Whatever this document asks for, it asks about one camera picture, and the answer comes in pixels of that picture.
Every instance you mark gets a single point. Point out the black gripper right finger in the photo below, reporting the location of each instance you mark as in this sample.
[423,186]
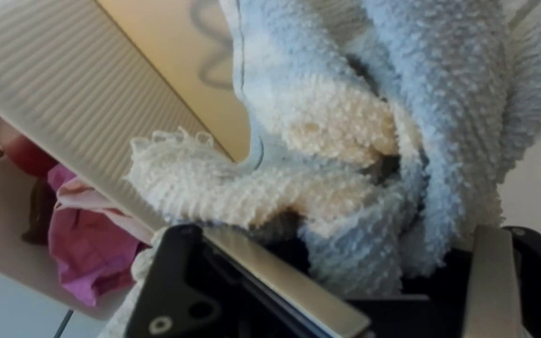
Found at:
[493,282]

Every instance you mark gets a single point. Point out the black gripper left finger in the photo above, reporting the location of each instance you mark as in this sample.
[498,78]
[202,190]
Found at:
[177,282]

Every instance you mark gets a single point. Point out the white terry cloth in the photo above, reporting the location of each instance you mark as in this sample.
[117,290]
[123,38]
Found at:
[346,124]

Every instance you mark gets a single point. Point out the purple cloth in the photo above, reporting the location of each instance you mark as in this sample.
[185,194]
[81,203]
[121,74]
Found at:
[89,256]

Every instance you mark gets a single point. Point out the white plastic basket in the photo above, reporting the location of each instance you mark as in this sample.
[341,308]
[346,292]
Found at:
[64,76]

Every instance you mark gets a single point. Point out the dark brown object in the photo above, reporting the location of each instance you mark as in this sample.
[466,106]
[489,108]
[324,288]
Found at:
[40,213]

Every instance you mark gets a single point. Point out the reddish brown round object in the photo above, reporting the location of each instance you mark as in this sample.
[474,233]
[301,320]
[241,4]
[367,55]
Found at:
[29,156]

